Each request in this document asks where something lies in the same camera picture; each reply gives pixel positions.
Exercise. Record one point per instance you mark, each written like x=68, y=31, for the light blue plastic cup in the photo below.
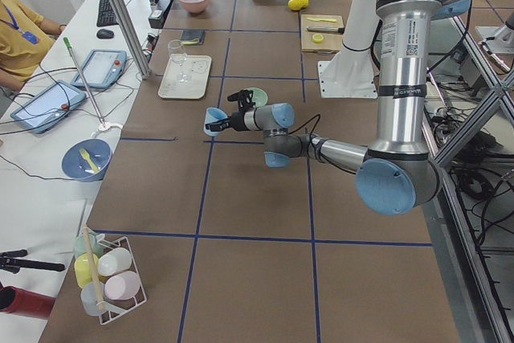
x=213, y=114

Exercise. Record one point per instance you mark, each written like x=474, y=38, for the blue bowl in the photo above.
x=75, y=167

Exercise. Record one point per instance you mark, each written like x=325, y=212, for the green bowl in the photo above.
x=259, y=96

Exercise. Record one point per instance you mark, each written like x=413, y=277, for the metal rod green tip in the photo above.
x=102, y=126

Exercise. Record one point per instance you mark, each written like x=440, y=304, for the wooden cutting board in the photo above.
x=332, y=42

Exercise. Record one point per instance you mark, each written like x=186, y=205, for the clear wine glass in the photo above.
x=178, y=56

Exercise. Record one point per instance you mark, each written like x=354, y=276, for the pink plastic cup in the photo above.
x=122, y=286

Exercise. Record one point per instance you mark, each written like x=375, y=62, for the pale blue plastic cup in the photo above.
x=88, y=298

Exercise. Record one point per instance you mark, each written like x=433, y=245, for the aluminium frame post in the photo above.
x=130, y=35

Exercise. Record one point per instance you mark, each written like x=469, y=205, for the white bear tray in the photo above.
x=188, y=81

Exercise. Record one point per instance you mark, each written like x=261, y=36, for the wooden rack handle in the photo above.
x=95, y=279

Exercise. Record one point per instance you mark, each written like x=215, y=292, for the white wire cup rack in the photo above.
x=117, y=308

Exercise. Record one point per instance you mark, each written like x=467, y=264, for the black tripod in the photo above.
x=13, y=261

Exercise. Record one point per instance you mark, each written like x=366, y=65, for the yellow plastic cup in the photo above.
x=82, y=270

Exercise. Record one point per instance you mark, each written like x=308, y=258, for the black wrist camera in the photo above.
x=244, y=100

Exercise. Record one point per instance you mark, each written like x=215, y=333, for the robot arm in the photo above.
x=395, y=173

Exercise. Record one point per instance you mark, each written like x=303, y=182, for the yellow plastic fork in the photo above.
x=87, y=157

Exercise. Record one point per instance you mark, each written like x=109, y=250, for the black keyboard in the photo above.
x=105, y=16

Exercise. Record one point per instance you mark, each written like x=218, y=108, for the person in yellow shirt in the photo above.
x=26, y=38

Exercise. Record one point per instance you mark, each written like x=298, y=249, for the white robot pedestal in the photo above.
x=349, y=74

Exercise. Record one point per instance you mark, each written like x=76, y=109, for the white plastic cup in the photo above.
x=115, y=261

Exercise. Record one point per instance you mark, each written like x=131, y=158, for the near teach pendant tablet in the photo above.
x=49, y=107

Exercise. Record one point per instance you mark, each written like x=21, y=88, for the far teach pendant tablet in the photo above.
x=102, y=68

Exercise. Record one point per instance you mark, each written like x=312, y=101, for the red bottle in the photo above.
x=21, y=302

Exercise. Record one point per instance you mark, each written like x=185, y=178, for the teach pendant tablet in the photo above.
x=49, y=107
x=102, y=68

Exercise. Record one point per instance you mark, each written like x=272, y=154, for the yellow plastic knife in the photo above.
x=322, y=19

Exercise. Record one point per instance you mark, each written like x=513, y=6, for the green plastic cup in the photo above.
x=80, y=246

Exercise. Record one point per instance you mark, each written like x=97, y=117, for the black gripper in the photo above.
x=237, y=120

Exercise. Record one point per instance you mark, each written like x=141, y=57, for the black computer mouse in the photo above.
x=104, y=34

